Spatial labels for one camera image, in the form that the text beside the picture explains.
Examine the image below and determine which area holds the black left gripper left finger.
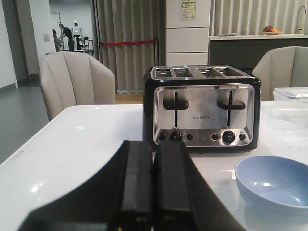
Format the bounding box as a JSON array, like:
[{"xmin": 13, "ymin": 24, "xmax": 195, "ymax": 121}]
[{"xmin": 25, "ymin": 141, "xmax": 152, "ymax": 231}]

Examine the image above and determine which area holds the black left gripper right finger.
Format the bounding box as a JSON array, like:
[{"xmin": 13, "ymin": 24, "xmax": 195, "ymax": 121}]
[{"xmin": 154, "ymin": 142, "xmax": 244, "ymax": 231}]

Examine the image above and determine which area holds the blue bowl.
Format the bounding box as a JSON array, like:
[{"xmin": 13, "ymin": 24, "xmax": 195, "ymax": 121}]
[{"xmin": 235, "ymin": 155, "xmax": 308, "ymax": 219}]

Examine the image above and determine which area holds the black and chrome toaster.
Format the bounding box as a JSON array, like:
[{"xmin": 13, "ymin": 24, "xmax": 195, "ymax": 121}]
[{"xmin": 142, "ymin": 65, "xmax": 261, "ymax": 153}]

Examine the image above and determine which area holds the beige armchair left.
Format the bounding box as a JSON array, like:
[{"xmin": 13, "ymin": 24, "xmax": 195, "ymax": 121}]
[{"xmin": 39, "ymin": 51, "xmax": 116, "ymax": 120}]

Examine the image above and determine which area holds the beige armchair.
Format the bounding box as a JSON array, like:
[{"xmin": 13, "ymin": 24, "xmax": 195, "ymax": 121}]
[
  {"xmin": 252, "ymin": 46, "xmax": 308, "ymax": 101},
  {"xmin": 39, "ymin": 51, "xmax": 116, "ymax": 120}
]

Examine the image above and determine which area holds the clear plastic container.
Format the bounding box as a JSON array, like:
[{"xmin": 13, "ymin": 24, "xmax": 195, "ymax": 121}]
[{"xmin": 273, "ymin": 87, "xmax": 308, "ymax": 102}]

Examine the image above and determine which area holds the red barrier belt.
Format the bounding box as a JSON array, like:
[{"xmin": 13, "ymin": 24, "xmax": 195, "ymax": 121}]
[{"xmin": 102, "ymin": 40, "xmax": 155, "ymax": 46}]

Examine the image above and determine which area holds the dark kitchen counter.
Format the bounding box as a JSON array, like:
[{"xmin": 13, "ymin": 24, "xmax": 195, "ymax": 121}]
[{"xmin": 208, "ymin": 34, "xmax": 308, "ymax": 71}]

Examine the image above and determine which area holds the beige armchair right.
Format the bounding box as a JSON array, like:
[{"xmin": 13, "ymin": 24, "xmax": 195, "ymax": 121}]
[{"xmin": 252, "ymin": 46, "xmax": 308, "ymax": 101}]

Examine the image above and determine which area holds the white humanoid robot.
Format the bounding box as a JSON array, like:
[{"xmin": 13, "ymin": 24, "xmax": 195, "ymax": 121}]
[{"xmin": 72, "ymin": 20, "xmax": 83, "ymax": 51}]

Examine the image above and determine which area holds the person in black clothes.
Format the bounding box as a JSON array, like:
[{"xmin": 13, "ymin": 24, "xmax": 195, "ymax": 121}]
[{"xmin": 59, "ymin": 24, "xmax": 74, "ymax": 51}]

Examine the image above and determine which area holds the white cabinet column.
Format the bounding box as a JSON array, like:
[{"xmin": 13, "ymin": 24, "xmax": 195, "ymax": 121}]
[{"xmin": 166, "ymin": 0, "xmax": 211, "ymax": 65}]

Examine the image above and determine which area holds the fruit plate on counter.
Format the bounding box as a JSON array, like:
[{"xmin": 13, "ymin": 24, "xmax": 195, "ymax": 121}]
[{"xmin": 261, "ymin": 26, "xmax": 284, "ymax": 35}]

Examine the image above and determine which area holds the chrome faucet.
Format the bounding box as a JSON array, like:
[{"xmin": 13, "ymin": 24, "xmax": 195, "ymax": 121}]
[{"xmin": 295, "ymin": 5, "xmax": 308, "ymax": 34}]

